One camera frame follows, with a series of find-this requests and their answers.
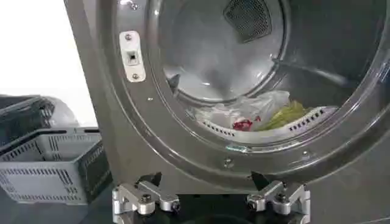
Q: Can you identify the dark slotted crate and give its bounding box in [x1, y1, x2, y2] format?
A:
[0, 94, 55, 147]

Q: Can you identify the yellow-green garment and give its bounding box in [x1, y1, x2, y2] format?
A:
[255, 100, 314, 132]

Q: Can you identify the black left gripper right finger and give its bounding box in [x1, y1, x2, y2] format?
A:
[246, 172, 311, 224]

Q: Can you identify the white door latch plate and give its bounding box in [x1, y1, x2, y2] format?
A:
[119, 30, 146, 83]

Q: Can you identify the white garment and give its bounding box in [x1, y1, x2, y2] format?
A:
[194, 90, 291, 131]

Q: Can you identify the grey slotted laundry basket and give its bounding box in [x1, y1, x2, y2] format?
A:
[0, 127, 113, 206]

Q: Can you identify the grey dryer machine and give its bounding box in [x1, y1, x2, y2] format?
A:
[63, 0, 390, 224]

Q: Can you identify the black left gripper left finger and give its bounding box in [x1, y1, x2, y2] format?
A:
[112, 172, 181, 224]

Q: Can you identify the red patterned garment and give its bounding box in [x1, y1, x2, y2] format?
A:
[232, 116, 262, 132]

